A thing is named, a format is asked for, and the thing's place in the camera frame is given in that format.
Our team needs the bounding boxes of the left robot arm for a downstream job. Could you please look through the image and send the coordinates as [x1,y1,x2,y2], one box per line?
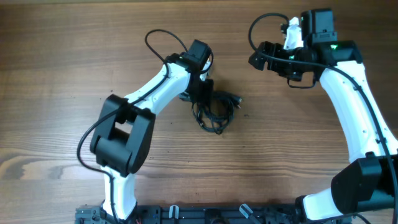
[90,40,212,223]

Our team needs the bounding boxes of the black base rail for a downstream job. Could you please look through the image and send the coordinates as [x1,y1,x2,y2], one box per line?
[74,203,312,224]

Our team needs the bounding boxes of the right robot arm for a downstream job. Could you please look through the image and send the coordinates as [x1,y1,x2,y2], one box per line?
[249,8,397,223]

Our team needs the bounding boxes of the black cable bundle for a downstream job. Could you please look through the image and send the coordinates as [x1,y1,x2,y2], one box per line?
[190,90,243,136]

